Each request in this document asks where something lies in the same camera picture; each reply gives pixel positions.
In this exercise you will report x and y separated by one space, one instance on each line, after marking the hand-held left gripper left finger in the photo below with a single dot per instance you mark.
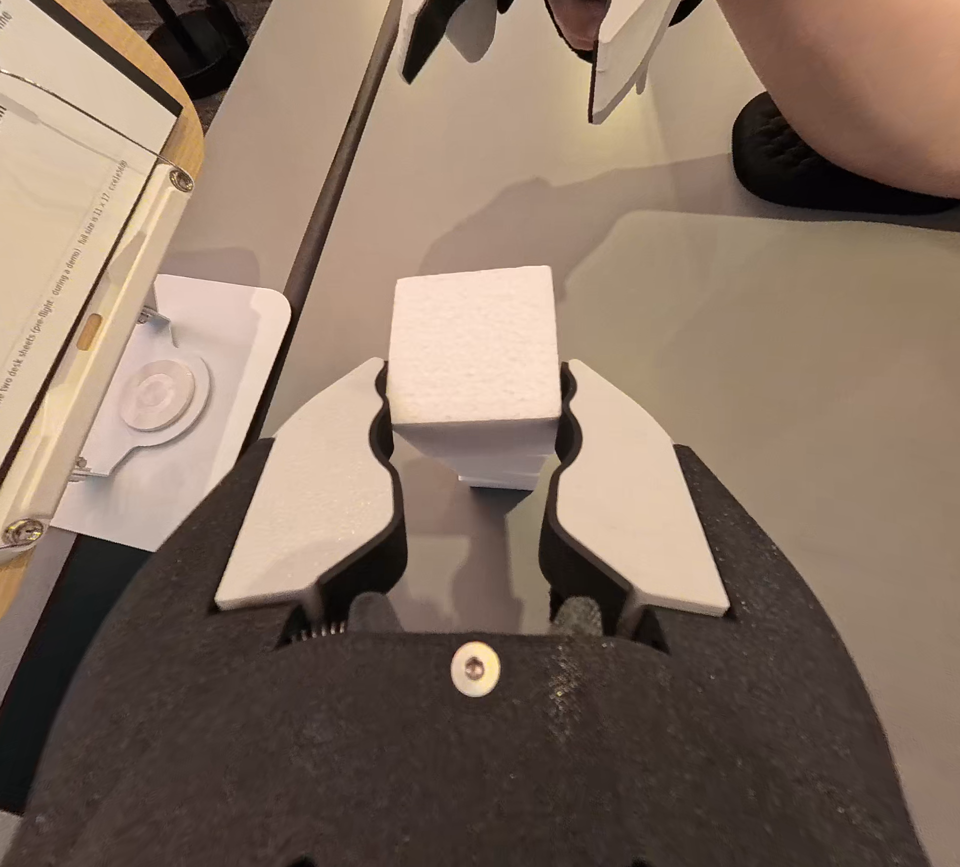
307 499

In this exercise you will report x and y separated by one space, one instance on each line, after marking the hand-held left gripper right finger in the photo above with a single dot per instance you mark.
637 499

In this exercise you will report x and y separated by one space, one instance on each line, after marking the person's right forearm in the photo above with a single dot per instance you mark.
840 34

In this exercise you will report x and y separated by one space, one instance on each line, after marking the wooden book stand white base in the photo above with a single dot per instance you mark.
210 372

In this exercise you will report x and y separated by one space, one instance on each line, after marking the black floor stand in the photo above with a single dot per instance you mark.
191 42

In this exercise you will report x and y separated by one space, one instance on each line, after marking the printed instruction sheet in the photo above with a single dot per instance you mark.
60 207

